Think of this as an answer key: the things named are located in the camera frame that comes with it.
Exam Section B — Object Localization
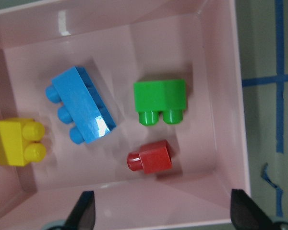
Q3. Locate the blue toy block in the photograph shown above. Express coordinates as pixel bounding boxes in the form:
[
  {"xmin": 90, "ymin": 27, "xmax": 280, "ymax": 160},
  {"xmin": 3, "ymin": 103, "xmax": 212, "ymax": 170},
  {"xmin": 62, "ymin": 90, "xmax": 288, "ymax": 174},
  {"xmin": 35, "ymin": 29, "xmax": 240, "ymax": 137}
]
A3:
[{"xmin": 45, "ymin": 66, "xmax": 116, "ymax": 144}]

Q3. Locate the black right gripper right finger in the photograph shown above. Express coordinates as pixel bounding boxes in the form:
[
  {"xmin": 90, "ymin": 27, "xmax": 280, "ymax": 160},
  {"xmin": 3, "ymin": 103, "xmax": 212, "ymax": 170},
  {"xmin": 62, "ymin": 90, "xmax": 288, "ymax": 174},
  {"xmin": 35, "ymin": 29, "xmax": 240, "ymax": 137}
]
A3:
[{"xmin": 230, "ymin": 189, "xmax": 273, "ymax": 230}]

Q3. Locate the green toy block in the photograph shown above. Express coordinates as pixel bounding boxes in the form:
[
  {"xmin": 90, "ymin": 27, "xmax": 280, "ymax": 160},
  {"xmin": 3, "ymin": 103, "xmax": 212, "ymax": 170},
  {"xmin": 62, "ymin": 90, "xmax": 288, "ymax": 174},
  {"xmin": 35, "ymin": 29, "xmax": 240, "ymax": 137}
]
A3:
[{"xmin": 133, "ymin": 79, "xmax": 187, "ymax": 126}]

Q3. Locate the pink plastic box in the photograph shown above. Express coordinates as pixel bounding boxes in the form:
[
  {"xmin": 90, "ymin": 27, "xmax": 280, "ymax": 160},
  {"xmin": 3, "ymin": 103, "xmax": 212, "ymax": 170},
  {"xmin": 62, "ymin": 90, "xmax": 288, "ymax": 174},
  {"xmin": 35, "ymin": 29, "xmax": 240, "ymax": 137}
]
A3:
[{"xmin": 0, "ymin": 0, "xmax": 250, "ymax": 230}]

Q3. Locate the yellow toy block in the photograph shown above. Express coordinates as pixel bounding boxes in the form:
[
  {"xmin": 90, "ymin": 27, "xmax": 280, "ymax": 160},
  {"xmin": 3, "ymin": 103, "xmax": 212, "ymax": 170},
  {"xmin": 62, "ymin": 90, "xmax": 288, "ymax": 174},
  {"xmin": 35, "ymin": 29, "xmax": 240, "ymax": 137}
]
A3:
[{"xmin": 0, "ymin": 118, "xmax": 47, "ymax": 167}]

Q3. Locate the red toy block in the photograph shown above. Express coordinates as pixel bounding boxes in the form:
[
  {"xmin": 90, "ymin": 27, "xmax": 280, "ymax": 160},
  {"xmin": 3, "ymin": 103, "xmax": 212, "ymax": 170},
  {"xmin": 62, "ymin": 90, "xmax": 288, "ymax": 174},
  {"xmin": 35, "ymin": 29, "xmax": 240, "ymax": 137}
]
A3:
[{"xmin": 127, "ymin": 140, "xmax": 172, "ymax": 174}]

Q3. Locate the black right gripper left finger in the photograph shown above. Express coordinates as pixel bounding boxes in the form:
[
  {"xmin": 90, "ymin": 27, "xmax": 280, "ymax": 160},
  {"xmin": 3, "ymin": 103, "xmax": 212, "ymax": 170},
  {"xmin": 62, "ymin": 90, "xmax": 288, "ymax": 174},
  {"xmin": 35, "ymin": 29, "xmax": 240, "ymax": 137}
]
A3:
[{"xmin": 63, "ymin": 191, "xmax": 96, "ymax": 230}]

